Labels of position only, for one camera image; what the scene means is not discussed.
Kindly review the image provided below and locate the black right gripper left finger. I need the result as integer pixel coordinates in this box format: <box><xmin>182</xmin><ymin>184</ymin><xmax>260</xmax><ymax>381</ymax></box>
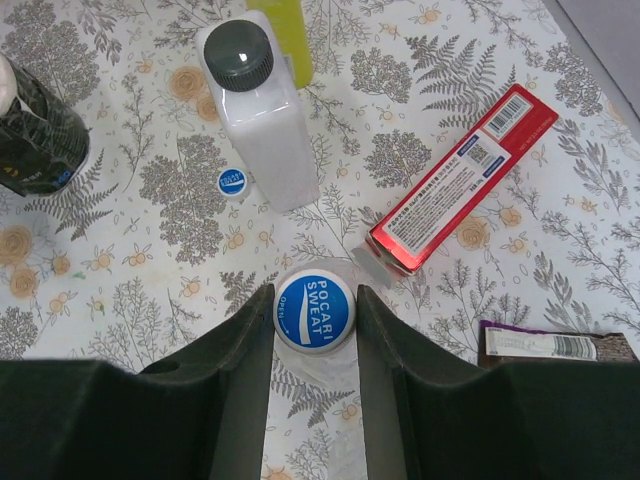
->
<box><xmin>1</xmin><ymin>285</ymin><xmax>274</xmax><ymax>479</ymax></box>

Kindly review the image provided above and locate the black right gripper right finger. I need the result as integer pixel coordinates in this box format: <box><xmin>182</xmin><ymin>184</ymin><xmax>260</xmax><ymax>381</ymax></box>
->
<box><xmin>356</xmin><ymin>285</ymin><xmax>639</xmax><ymax>479</ymax></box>

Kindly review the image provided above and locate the clear plastic bottle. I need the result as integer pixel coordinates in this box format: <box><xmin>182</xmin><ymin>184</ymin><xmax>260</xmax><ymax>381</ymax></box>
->
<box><xmin>274</xmin><ymin>258</ymin><xmax>366</xmax><ymax>390</ymax></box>

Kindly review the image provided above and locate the blue white bottle cap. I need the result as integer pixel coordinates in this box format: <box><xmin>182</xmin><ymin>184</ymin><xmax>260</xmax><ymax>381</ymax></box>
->
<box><xmin>216</xmin><ymin>168</ymin><xmax>250</xmax><ymax>200</ymax></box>
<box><xmin>273</xmin><ymin>268</ymin><xmax>356</xmax><ymax>355</ymax></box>

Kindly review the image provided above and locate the white bottle black cap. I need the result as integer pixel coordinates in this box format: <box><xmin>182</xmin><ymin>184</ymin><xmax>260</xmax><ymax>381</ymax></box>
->
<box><xmin>196</xmin><ymin>10</ymin><xmax>320</xmax><ymax>213</ymax></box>

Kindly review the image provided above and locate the yellow squeeze bottle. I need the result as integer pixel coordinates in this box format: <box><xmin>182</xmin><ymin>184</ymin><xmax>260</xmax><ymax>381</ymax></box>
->
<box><xmin>246</xmin><ymin>0</ymin><xmax>313</xmax><ymax>90</ymax></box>

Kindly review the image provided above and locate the brown snack bar wrapper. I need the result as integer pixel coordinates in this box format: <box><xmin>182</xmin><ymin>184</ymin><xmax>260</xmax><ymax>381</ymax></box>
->
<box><xmin>477</xmin><ymin>320</ymin><xmax>639</xmax><ymax>368</ymax></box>

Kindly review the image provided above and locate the floral table mat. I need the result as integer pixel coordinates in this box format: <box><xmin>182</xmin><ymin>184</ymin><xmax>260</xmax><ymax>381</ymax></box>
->
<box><xmin>0</xmin><ymin>0</ymin><xmax>640</xmax><ymax>480</ymax></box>

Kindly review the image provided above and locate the red toothpaste box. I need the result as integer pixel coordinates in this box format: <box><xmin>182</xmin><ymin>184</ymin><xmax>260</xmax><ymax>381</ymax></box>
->
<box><xmin>352</xmin><ymin>84</ymin><xmax>559</xmax><ymax>288</ymax></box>

